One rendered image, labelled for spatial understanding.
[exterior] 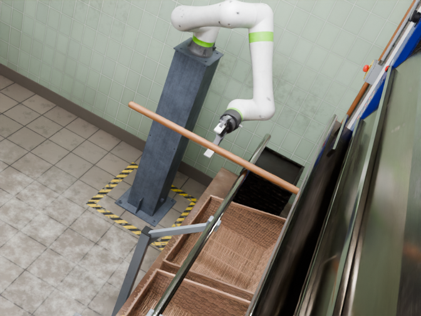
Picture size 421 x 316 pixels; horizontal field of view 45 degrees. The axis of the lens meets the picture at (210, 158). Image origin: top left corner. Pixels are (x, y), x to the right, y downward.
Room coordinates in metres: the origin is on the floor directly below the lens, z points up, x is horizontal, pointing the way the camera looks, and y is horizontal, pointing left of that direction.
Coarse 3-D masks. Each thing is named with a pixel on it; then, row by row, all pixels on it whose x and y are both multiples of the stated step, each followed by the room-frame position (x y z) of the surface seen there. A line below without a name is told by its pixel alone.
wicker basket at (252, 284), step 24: (240, 216) 2.00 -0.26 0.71; (264, 216) 1.98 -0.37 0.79; (192, 240) 1.82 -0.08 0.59; (216, 240) 1.89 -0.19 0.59; (240, 240) 1.96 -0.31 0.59; (264, 240) 1.97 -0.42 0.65; (168, 264) 1.49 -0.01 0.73; (216, 264) 1.74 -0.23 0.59; (240, 264) 1.80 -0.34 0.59; (264, 264) 1.80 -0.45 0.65; (216, 288) 1.45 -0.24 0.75; (240, 288) 1.44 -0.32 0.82
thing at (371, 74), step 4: (376, 60) 2.65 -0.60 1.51; (372, 64) 2.59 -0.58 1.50; (376, 64) 2.60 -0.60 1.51; (384, 64) 2.65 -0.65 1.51; (372, 68) 2.57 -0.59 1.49; (376, 68) 2.56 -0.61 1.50; (380, 68) 2.56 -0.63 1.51; (368, 72) 2.57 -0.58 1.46; (372, 72) 2.57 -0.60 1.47; (376, 72) 2.56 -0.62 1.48; (364, 76) 2.60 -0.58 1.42; (368, 76) 2.57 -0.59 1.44; (372, 76) 2.56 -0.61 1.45; (376, 76) 2.56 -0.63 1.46; (364, 80) 2.57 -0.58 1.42; (368, 80) 2.56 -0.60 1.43; (372, 80) 2.56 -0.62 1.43; (372, 84) 2.56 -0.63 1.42
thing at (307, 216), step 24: (336, 120) 2.02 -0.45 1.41; (336, 168) 1.67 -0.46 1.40; (312, 192) 1.44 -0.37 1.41; (288, 216) 1.27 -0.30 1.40; (312, 216) 1.32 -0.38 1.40; (288, 240) 1.16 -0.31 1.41; (312, 240) 1.22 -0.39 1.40; (288, 264) 1.07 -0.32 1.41; (288, 288) 0.98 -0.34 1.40; (264, 312) 0.87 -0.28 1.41; (288, 312) 0.91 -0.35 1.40
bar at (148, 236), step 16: (256, 160) 1.85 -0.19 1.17; (240, 176) 1.68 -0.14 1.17; (224, 208) 1.46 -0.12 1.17; (192, 224) 1.40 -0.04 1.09; (208, 224) 1.35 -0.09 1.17; (144, 240) 1.39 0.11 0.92; (144, 256) 1.42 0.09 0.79; (192, 256) 1.17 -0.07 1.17; (128, 272) 1.39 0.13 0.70; (128, 288) 1.39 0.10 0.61; (176, 288) 1.02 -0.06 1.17; (160, 304) 0.94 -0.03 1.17
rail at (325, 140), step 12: (324, 144) 1.74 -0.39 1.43; (312, 168) 1.55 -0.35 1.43; (312, 180) 1.48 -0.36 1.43; (300, 192) 1.39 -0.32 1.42; (300, 204) 1.32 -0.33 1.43; (288, 228) 1.18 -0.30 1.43; (276, 252) 1.07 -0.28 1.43; (276, 264) 1.02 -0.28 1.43; (264, 276) 0.97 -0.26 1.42; (264, 288) 0.92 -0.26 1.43; (252, 312) 0.83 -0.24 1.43
